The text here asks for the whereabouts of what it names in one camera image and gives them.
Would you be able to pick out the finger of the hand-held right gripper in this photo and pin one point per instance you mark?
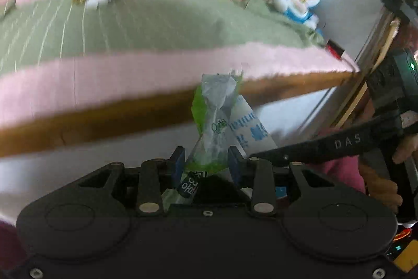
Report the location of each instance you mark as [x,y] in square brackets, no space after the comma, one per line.
[326,143]

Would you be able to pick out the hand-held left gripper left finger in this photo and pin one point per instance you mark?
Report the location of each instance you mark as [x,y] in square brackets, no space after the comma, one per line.
[178,164]

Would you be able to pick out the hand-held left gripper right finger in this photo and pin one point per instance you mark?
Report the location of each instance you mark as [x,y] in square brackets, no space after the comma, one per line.
[233,164]

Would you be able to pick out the white tube with blue print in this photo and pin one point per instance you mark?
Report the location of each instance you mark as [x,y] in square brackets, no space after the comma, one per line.
[248,132]

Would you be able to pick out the green clear plastic wrapper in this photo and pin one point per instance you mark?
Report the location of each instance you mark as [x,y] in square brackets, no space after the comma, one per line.
[212,122]

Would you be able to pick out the person's right hand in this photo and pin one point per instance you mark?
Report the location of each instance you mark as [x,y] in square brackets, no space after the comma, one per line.
[380,184]

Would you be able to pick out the person's pink clothing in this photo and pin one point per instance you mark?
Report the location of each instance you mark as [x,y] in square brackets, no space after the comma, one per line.
[339,164]

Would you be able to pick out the small red black item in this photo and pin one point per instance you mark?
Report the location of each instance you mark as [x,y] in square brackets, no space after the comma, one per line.
[336,49]

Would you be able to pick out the wooden bed board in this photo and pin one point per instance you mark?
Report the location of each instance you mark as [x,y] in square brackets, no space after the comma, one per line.
[114,118]

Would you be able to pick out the black clamp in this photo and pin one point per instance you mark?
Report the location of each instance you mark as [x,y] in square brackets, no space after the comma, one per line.
[398,1]

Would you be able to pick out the yellow block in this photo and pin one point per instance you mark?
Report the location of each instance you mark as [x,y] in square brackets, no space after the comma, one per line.
[408,256]

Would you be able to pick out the green checked blanket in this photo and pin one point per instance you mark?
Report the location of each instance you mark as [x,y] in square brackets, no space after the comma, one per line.
[147,27]

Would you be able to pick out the wooden stand frame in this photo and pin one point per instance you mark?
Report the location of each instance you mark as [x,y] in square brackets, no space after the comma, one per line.
[382,47]

